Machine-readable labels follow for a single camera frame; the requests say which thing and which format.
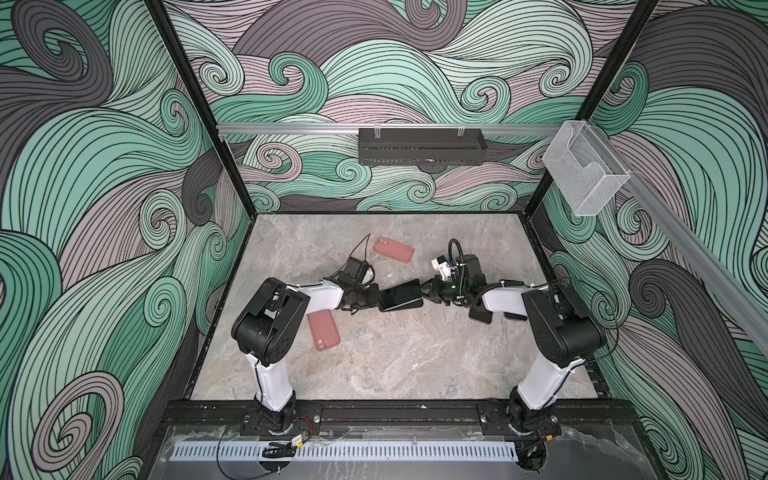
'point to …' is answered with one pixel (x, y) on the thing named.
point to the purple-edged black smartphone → (480, 313)
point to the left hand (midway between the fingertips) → (383, 297)
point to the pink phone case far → (394, 249)
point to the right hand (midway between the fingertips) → (416, 292)
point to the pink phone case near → (324, 329)
